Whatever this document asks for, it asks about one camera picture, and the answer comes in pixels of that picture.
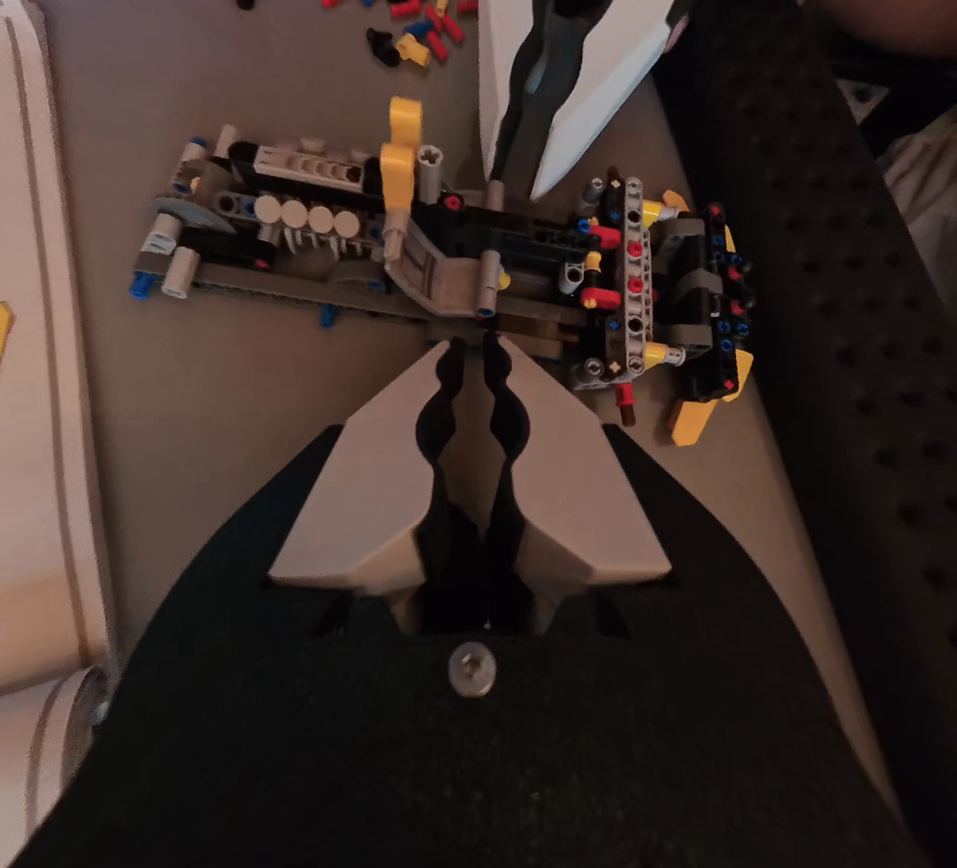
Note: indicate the lego car chassis model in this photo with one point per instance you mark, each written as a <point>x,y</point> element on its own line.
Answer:
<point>448,262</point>

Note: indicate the open lego instruction booklet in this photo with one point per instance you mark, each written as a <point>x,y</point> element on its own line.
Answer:
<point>45,360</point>

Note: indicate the black perforated chair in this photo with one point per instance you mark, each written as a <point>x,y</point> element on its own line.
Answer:
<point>822,285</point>

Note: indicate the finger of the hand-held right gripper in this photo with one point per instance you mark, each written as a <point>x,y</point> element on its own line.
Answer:
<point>501,1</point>
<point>643,23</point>

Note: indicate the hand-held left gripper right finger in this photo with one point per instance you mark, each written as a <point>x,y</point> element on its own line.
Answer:
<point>590,502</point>

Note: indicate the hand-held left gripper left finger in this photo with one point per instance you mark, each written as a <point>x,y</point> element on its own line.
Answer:
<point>359,502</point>

